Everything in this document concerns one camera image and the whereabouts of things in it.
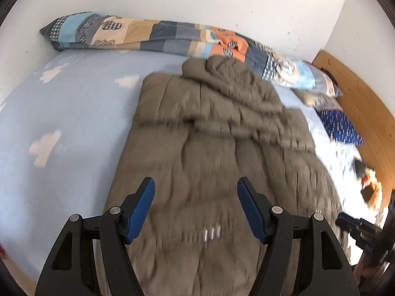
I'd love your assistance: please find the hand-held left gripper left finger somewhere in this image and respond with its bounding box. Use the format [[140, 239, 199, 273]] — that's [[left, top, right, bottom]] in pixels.
[[35, 177, 155, 296]]

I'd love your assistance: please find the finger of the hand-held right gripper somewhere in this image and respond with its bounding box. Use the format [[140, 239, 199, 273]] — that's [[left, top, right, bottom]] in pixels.
[[336, 212, 364, 234]]

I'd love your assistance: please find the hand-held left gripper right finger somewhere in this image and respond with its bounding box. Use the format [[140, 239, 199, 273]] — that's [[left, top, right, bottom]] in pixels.
[[237, 177, 360, 296]]

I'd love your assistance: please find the brown puffer jacket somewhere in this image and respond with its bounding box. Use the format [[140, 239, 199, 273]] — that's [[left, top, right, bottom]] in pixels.
[[103, 56, 351, 296]]

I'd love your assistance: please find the yellow floral cloth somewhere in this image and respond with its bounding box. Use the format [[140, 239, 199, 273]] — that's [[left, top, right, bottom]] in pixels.
[[359, 168, 383, 210]]

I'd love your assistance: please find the navy patterned pillow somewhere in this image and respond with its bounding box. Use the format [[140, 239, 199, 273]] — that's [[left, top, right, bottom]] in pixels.
[[318, 109, 364, 146]]

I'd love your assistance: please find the light blue cloud bed sheet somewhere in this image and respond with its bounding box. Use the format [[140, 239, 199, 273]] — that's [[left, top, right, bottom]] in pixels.
[[0, 51, 389, 287]]

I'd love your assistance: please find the wooden headboard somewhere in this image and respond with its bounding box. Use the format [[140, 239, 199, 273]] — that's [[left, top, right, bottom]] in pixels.
[[312, 49, 395, 210]]

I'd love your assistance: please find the beige pillow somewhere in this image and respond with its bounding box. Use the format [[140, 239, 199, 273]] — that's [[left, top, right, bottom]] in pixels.
[[293, 88, 341, 110]]

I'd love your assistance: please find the dark red pillow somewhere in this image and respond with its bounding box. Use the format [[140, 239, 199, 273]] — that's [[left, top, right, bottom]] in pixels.
[[321, 67, 339, 87]]

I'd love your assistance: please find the patchwork quilt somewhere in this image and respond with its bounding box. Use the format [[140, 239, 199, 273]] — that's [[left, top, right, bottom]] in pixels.
[[39, 12, 343, 97]]

